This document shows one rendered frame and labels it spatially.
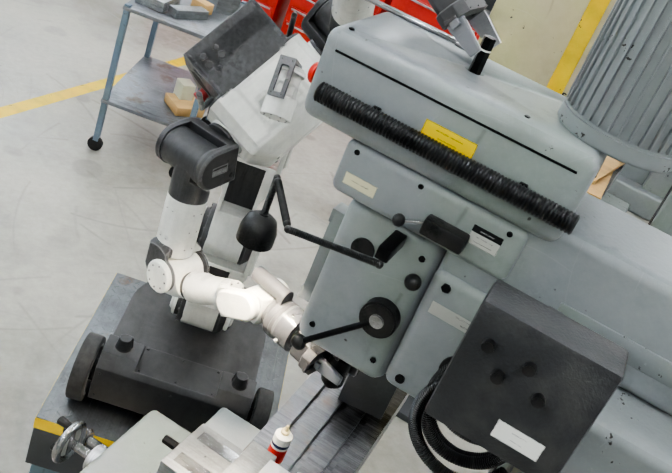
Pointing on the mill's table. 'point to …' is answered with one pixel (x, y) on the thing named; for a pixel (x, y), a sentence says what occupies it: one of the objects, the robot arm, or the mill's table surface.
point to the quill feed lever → (379, 315)
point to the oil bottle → (280, 443)
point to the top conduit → (447, 158)
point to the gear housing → (465, 210)
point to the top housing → (456, 114)
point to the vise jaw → (251, 460)
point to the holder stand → (367, 393)
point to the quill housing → (367, 288)
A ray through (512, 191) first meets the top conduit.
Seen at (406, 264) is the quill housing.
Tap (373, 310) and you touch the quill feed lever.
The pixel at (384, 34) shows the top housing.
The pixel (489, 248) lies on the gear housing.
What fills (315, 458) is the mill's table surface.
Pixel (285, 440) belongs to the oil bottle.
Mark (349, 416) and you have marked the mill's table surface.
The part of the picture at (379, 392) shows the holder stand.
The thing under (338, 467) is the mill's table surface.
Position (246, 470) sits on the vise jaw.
